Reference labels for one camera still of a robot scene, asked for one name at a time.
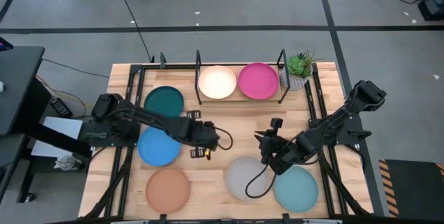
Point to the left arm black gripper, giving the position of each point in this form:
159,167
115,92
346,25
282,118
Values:
204,135

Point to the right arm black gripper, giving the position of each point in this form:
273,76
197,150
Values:
281,154

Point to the grey plate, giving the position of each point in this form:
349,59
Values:
239,175

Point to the blue plate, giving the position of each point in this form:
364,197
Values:
156,149

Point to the cream plate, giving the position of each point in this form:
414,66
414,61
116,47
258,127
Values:
217,82

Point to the dark teal plate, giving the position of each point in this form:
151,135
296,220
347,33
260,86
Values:
163,99

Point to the light teal plate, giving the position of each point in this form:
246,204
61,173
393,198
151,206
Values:
296,191

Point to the magenta plate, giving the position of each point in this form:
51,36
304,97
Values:
258,80

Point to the orange plate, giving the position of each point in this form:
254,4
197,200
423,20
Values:
168,190

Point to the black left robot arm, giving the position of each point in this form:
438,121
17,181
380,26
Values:
152,118

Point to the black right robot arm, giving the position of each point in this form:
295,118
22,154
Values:
333,120

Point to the yellow tag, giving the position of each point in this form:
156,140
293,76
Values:
207,154

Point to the white patterned plant pot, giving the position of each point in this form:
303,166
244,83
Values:
293,83

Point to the green succulent plant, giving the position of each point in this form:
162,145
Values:
297,66

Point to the white sheet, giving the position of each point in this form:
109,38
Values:
62,127

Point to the black power adapter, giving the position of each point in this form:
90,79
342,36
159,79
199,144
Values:
61,107

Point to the black mat with hazard stripes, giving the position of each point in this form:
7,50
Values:
416,189

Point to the black desk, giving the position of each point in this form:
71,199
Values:
17,85

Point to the black box device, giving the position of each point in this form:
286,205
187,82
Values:
433,9

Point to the black aluminium table frame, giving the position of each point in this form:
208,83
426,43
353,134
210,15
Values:
136,68

